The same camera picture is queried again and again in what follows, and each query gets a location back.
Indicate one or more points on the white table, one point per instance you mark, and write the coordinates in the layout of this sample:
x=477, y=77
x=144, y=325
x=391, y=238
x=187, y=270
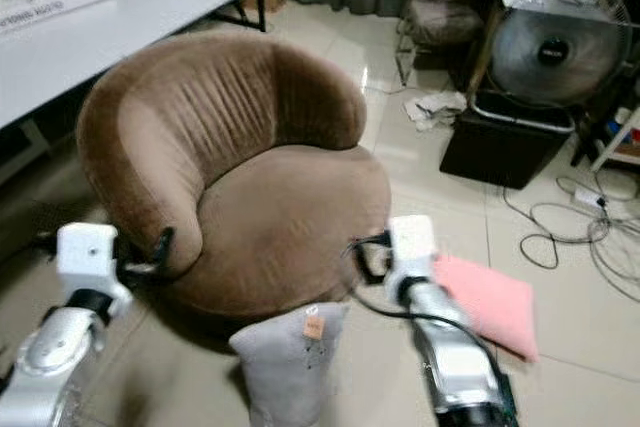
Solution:
x=120, y=37

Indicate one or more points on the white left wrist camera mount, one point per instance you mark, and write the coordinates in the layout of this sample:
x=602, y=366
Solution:
x=88, y=252

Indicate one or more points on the brown round velvet sofa chair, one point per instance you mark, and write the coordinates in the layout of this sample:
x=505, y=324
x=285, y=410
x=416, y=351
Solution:
x=270, y=207

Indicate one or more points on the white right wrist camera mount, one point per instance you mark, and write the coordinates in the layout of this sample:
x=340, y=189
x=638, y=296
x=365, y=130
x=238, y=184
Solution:
x=410, y=247

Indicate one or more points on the crumpled white cloth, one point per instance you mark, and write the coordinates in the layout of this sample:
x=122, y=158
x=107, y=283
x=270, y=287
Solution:
x=435, y=109

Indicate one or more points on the pink pillow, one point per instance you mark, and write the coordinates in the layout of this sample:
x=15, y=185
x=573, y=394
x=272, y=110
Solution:
x=495, y=307

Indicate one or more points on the grey pillow with orange tag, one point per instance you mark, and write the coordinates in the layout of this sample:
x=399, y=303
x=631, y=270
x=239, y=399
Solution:
x=290, y=377

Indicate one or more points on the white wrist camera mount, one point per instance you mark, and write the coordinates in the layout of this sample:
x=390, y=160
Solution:
x=88, y=252
x=410, y=247

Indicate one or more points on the round grey floor fan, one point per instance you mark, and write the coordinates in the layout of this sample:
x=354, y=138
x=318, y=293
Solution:
x=555, y=47

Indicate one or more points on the long white printed box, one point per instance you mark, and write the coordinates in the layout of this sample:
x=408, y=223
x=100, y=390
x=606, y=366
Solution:
x=50, y=2

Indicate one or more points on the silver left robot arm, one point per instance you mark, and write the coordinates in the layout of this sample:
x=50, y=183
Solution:
x=50, y=357

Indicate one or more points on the white shelf frame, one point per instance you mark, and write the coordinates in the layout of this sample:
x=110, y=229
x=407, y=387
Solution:
x=622, y=142

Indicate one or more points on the black box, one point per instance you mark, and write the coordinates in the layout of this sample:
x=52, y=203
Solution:
x=500, y=152

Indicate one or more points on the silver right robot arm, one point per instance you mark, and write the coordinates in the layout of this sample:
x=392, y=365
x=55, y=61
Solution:
x=455, y=347

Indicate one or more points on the white power strip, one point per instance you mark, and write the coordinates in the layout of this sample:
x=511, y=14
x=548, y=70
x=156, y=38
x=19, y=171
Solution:
x=590, y=197

